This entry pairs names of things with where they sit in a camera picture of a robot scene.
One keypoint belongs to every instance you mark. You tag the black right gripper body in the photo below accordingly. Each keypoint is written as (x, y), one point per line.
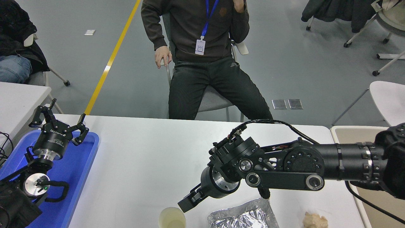
(207, 183)

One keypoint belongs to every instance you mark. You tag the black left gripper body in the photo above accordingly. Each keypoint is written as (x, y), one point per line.
(52, 141)

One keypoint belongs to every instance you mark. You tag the silver foil tray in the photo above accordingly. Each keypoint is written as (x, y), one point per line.
(243, 215)

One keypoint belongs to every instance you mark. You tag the person's right hand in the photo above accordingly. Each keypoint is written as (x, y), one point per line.
(163, 55)

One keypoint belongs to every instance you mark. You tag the person's left hand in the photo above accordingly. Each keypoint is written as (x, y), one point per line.
(239, 4)

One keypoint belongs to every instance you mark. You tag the white side table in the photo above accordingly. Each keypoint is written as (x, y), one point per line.
(19, 101)

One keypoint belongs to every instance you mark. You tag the grey chair with white armrests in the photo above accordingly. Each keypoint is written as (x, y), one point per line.
(38, 79)
(212, 98)

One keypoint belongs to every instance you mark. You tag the blue plastic tray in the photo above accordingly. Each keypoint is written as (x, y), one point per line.
(69, 177)

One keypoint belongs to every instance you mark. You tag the yellow floor tape line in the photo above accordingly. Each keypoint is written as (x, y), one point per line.
(99, 88)

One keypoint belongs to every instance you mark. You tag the person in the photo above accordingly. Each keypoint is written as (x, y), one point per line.
(190, 31)
(12, 31)

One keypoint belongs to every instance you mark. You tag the white paper floor label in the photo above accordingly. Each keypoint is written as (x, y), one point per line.
(90, 32)

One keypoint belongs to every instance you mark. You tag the silver floor outlet plate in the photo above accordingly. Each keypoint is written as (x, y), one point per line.
(295, 104)
(279, 104)

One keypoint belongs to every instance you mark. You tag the crumpled tan paper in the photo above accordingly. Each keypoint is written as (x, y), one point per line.
(313, 220)

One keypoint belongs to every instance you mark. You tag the large pale bin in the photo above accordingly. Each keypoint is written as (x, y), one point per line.
(354, 134)

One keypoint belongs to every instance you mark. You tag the white plastic chair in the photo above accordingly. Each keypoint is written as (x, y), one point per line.
(389, 98)

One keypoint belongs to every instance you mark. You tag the dark jacket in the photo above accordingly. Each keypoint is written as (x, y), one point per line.
(341, 11)

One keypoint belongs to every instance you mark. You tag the white wheeled stand base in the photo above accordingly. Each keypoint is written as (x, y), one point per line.
(389, 56)

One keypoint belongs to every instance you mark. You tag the grey wheeled chair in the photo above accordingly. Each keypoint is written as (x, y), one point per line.
(395, 30)

